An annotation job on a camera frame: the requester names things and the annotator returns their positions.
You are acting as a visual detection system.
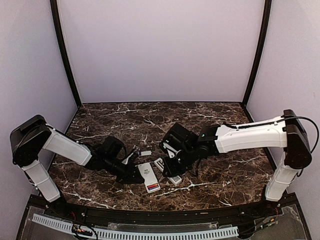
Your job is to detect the red battery in small remote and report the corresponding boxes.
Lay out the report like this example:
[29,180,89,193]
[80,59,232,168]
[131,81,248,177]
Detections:
[147,183,159,191]

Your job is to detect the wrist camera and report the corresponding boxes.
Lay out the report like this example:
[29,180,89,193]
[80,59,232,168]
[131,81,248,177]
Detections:
[159,141,180,159]
[122,148,139,165]

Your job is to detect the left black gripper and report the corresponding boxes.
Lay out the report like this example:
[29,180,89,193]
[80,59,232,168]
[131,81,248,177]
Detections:
[103,155,145,184]

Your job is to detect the black front table rail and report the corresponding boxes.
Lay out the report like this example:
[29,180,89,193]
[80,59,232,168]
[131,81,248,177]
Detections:
[37,198,283,226]

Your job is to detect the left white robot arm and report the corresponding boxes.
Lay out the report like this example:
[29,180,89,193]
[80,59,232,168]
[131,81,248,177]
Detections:
[9,114,145,218]

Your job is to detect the white slotted cable duct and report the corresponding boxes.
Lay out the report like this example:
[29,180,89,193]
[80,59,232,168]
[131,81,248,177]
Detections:
[31,213,239,240]

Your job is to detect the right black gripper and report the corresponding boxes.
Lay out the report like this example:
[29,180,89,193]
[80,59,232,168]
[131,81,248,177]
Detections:
[161,145,197,178]

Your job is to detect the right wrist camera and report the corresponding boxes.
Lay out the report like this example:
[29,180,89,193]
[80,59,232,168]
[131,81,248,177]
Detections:
[159,141,180,159]

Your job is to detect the long white remote control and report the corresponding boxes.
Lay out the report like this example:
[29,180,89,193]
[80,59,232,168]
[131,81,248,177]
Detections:
[154,157,182,186]

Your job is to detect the right black frame post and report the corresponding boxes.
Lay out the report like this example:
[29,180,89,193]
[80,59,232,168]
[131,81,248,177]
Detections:
[241,0,272,108]

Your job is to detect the small white remote control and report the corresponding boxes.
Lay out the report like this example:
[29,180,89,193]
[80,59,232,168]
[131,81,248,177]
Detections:
[137,162,161,194]

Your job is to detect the black frame post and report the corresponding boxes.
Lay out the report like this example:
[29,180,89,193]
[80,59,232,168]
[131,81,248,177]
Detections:
[241,0,272,108]
[49,0,82,108]

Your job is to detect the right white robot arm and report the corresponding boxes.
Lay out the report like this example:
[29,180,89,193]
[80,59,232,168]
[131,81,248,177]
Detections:
[159,109,314,217]

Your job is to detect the white battery cover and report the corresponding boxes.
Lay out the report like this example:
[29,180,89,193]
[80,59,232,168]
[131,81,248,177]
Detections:
[139,150,152,156]

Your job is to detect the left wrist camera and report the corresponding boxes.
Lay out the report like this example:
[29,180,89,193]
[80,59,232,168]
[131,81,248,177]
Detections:
[122,148,139,165]

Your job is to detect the left black frame post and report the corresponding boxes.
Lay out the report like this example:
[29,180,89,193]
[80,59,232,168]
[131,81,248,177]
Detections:
[49,0,82,108]

